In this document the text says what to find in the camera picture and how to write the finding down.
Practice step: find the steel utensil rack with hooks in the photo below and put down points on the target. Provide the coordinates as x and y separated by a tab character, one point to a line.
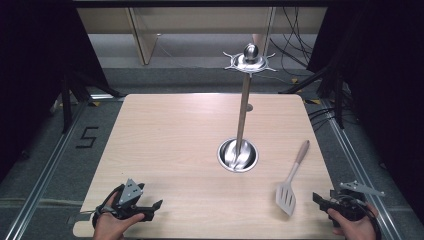
242	116

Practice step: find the black tripod stand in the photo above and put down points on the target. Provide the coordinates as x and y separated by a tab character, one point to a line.
333	90
66	100

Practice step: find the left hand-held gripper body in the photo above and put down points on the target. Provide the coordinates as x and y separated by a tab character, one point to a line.
130	196

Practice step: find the aluminium floor rail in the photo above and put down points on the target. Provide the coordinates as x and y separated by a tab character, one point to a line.
363	173
43	173

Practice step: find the person's left hand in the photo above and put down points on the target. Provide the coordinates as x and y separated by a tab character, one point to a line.
111	225

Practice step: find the black curtain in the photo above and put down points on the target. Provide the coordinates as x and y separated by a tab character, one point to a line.
36	66
380	83

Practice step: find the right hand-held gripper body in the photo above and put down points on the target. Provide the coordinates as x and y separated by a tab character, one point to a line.
351	203

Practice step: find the beige wooden desk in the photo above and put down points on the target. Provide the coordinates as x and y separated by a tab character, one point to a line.
143	36

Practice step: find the person's right hand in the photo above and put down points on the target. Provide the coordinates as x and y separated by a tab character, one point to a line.
353	228

